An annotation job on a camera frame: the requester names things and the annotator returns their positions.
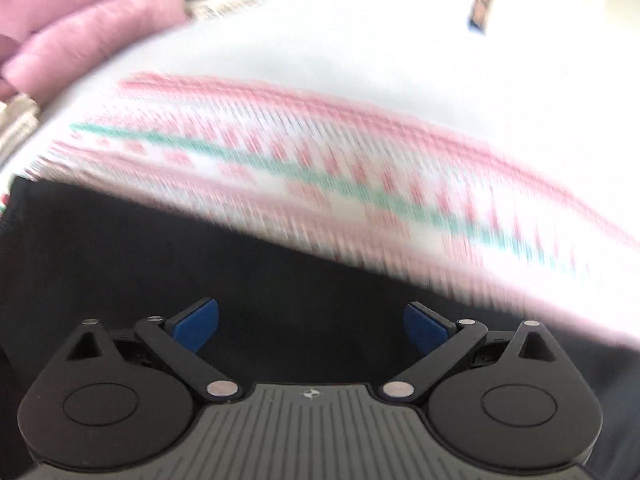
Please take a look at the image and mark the patterned pink teal blanket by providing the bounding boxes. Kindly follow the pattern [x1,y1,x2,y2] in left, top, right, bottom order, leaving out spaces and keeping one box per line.
[1,0,639,347]

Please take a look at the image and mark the black pants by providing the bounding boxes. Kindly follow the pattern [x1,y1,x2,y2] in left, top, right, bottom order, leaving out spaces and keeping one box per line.
[1,178,639,479]

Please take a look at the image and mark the pink pillow near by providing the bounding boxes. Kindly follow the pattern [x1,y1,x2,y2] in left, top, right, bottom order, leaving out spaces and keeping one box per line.
[1,0,188,105]

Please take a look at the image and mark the beige striped cloth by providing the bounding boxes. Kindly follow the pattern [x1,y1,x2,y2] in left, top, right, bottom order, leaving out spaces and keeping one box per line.
[0,93,40,167]

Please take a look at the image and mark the crumpled beige cloth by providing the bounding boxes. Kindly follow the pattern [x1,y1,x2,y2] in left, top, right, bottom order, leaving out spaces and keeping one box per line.
[186,0,256,20]

